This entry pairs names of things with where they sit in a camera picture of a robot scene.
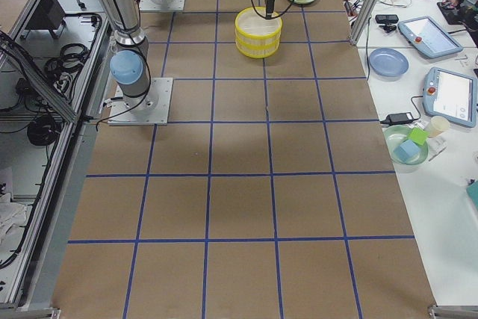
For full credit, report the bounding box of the yellow steamer layer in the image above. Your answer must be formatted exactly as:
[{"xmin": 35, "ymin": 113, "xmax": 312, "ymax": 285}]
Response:
[
  {"xmin": 235, "ymin": 7, "xmax": 282, "ymax": 40},
  {"xmin": 235, "ymin": 38, "xmax": 280, "ymax": 59}
]

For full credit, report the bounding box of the black webcam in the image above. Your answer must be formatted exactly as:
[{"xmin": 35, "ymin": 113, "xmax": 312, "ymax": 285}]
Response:
[{"xmin": 375, "ymin": 14, "xmax": 399, "ymax": 33}]

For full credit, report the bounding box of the blue plate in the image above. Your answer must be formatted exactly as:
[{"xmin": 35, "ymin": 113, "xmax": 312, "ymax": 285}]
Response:
[{"xmin": 369, "ymin": 48, "xmax": 409, "ymax": 78}]

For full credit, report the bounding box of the upper teach pendant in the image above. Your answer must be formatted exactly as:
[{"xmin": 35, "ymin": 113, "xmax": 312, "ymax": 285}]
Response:
[{"xmin": 397, "ymin": 16, "xmax": 463, "ymax": 58}]

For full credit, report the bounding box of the teach pendant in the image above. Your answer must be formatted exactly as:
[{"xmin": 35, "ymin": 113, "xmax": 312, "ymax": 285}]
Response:
[
  {"xmin": 423, "ymin": 67, "xmax": 477, "ymax": 128},
  {"xmin": 397, "ymin": 16, "xmax": 463, "ymax": 58}
]

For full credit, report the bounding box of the black power adapter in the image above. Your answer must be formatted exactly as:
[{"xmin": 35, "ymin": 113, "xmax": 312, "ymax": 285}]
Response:
[{"xmin": 380, "ymin": 112, "xmax": 415, "ymax": 126}]

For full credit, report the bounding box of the lower teach pendant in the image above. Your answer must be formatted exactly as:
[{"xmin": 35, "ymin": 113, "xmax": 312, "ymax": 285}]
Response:
[{"xmin": 423, "ymin": 67, "xmax": 477, "ymax": 128}]

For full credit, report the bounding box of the green cube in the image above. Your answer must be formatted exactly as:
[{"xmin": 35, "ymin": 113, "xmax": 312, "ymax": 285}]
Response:
[{"xmin": 408, "ymin": 127, "xmax": 429, "ymax": 146}]

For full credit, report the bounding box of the blue cube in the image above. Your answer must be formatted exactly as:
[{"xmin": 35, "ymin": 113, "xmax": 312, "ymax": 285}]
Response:
[{"xmin": 392, "ymin": 140, "xmax": 420, "ymax": 164}]

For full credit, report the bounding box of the paper cup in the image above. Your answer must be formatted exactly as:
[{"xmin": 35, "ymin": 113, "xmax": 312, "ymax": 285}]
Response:
[{"xmin": 425, "ymin": 116, "xmax": 450, "ymax": 138}]

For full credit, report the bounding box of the white cloth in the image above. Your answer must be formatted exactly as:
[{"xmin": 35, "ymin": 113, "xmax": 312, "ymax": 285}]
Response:
[{"xmin": 0, "ymin": 167, "xmax": 28, "ymax": 245}]

